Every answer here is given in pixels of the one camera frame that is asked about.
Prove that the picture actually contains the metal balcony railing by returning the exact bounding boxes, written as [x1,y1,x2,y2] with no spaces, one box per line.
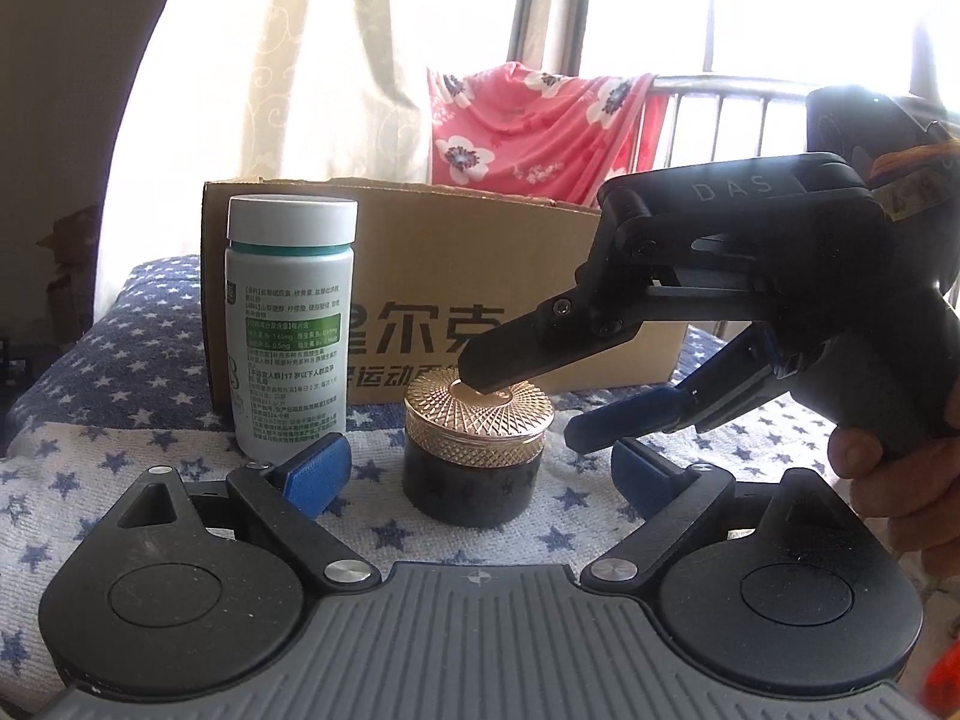
[626,73,828,172]

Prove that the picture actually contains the cream patterned curtain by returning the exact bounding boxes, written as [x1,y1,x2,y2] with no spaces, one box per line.
[94,0,516,312]

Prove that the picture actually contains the black jar gold lid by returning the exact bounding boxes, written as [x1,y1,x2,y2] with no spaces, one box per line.
[402,367,553,530]

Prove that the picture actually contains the brown cardboard box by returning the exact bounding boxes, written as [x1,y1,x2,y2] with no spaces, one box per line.
[200,177,689,418]

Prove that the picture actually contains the stacked cardboard boxes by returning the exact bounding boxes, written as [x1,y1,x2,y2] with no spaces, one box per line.
[37,205,101,346]

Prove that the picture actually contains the red floral cloth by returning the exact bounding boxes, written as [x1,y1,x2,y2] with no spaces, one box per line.
[430,62,667,206]

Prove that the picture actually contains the white supplement bottle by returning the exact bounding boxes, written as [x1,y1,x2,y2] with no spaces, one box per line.
[224,193,358,463]

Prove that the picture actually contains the person's right hand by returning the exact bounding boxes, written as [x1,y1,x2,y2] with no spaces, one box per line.
[828,427,960,578]

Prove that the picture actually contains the blue star-patterned cloth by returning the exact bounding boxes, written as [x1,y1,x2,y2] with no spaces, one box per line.
[0,253,932,714]

